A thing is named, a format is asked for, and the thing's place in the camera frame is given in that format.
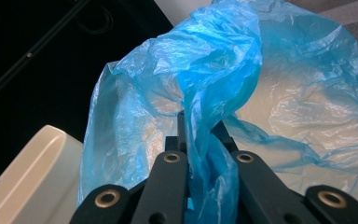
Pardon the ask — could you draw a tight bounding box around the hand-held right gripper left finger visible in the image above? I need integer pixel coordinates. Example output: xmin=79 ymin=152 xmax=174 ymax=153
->
xmin=165 ymin=110 xmax=189 ymax=153

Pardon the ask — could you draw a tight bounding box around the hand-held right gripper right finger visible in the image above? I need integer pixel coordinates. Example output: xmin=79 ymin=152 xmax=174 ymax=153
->
xmin=213 ymin=120 xmax=240 ymax=154

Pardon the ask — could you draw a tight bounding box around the blue plastic bag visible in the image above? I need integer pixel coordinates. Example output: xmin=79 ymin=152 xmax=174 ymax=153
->
xmin=77 ymin=0 xmax=358 ymax=224

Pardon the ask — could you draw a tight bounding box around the white trash bin with face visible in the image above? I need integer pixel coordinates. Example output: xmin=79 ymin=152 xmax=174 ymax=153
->
xmin=0 ymin=124 xmax=85 ymax=224

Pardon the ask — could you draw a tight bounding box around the white panel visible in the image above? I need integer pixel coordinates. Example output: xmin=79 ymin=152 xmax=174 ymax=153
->
xmin=154 ymin=0 xmax=213 ymax=27

